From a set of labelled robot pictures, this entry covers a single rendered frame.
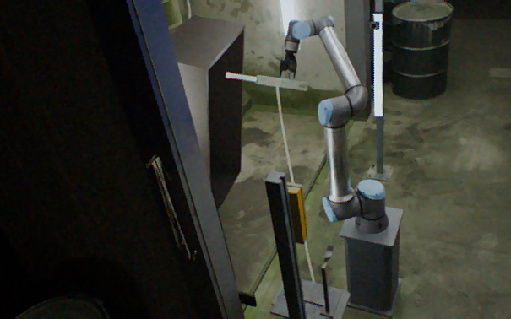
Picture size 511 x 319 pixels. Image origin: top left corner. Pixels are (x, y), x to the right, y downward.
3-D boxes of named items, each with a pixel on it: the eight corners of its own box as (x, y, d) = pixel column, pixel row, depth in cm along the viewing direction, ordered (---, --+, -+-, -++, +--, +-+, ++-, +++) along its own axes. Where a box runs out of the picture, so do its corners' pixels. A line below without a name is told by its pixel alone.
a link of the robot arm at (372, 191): (389, 214, 270) (390, 191, 260) (361, 222, 268) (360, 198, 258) (378, 197, 282) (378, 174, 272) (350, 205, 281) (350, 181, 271)
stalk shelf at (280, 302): (269, 313, 224) (269, 311, 223) (287, 277, 240) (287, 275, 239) (334, 332, 211) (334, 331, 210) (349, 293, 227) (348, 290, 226)
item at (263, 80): (298, 79, 300) (309, 83, 279) (296, 87, 301) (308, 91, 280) (221, 67, 289) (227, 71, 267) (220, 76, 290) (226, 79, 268)
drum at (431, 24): (389, 78, 553) (390, 2, 503) (443, 75, 540) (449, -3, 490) (392, 104, 507) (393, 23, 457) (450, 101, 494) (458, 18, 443)
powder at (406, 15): (392, 5, 503) (392, 3, 502) (447, 0, 490) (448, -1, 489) (394, 24, 460) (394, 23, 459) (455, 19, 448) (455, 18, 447)
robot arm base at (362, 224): (392, 214, 284) (392, 202, 278) (384, 236, 270) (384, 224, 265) (360, 208, 292) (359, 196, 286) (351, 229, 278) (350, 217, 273)
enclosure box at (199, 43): (164, 212, 335) (146, 56, 259) (199, 160, 379) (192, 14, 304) (210, 224, 327) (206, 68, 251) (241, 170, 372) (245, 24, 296)
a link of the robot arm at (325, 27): (377, 102, 230) (331, 9, 265) (352, 109, 229) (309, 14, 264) (373, 116, 240) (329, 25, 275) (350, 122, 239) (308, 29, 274)
